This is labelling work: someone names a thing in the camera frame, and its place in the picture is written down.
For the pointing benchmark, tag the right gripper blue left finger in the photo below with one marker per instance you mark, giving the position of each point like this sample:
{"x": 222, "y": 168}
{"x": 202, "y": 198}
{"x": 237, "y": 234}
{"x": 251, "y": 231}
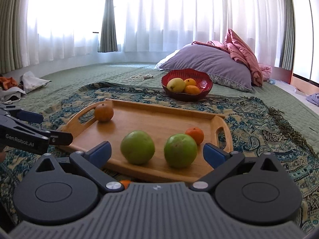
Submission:
{"x": 99, "y": 155}

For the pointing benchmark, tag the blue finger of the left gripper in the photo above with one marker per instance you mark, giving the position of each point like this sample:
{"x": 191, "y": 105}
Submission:
{"x": 30, "y": 116}

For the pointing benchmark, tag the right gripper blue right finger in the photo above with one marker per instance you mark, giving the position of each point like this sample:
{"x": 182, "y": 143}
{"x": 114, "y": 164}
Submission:
{"x": 214, "y": 156}

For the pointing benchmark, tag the small tangerine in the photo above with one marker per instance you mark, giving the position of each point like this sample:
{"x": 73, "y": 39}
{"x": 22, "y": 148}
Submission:
{"x": 125, "y": 183}
{"x": 196, "y": 133}

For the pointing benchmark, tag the green apple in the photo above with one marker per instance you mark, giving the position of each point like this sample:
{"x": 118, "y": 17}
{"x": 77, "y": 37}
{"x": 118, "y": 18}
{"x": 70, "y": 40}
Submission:
{"x": 137, "y": 147}
{"x": 180, "y": 151}

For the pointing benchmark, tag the large dull orange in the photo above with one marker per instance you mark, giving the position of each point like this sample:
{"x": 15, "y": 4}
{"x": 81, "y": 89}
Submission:
{"x": 104, "y": 112}

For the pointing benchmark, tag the white paper bag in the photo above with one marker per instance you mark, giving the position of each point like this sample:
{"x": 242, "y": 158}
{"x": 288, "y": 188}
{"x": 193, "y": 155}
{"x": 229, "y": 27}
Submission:
{"x": 30, "y": 82}

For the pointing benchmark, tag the orange cloth at left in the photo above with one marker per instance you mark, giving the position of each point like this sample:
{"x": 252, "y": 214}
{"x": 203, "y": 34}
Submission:
{"x": 7, "y": 83}

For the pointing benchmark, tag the blue paisley throw cloth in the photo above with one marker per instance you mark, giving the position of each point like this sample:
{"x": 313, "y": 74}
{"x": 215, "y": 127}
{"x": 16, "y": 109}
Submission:
{"x": 269, "y": 121}

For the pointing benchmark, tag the wooden serving tray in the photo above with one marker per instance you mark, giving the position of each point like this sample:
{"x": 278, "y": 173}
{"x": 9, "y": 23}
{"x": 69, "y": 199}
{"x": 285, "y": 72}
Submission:
{"x": 160, "y": 123}

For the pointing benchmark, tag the orange fruit in bowl front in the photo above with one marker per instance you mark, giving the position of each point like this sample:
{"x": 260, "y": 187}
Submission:
{"x": 192, "y": 90}

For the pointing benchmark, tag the orange fruit in bowl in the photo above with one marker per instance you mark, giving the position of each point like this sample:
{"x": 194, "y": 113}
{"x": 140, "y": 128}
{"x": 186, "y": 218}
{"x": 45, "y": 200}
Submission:
{"x": 192, "y": 90}
{"x": 190, "y": 81}

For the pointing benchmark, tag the red fruit bowl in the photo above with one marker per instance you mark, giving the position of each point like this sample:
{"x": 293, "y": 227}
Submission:
{"x": 203, "y": 82}

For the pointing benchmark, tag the orange fruit in bowl back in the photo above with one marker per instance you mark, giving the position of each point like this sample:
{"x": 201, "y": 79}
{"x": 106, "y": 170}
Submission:
{"x": 190, "y": 81}

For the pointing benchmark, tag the yellow mango in bowl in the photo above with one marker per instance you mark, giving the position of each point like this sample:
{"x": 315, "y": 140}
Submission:
{"x": 176, "y": 85}

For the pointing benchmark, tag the purple pillow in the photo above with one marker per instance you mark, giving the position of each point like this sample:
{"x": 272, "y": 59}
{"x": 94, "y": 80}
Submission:
{"x": 216, "y": 63}

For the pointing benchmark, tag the green quilted bedspread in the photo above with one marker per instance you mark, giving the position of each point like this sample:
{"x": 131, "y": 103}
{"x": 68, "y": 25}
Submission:
{"x": 99, "y": 74}

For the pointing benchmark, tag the white sheer curtain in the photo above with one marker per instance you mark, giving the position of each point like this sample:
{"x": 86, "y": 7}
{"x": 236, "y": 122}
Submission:
{"x": 60, "y": 29}

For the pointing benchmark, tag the green curtain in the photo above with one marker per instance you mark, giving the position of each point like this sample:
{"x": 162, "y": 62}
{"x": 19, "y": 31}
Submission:
{"x": 288, "y": 46}
{"x": 14, "y": 48}
{"x": 107, "y": 39}

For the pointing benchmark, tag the pink crumpled blanket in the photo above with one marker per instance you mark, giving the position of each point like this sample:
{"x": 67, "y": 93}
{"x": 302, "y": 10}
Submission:
{"x": 240, "y": 52}

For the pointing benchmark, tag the lavender cloth on floor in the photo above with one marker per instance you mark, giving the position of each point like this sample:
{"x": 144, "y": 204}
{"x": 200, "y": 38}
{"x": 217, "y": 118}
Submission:
{"x": 313, "y": 98}

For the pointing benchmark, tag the green curtain far left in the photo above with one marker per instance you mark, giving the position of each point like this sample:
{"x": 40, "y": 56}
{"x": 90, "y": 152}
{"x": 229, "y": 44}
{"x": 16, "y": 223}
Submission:
{"x": 14, "y": 48}

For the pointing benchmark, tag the green curtain right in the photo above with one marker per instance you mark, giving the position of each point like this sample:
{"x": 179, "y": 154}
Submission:
{"x": 288, "y": 46}

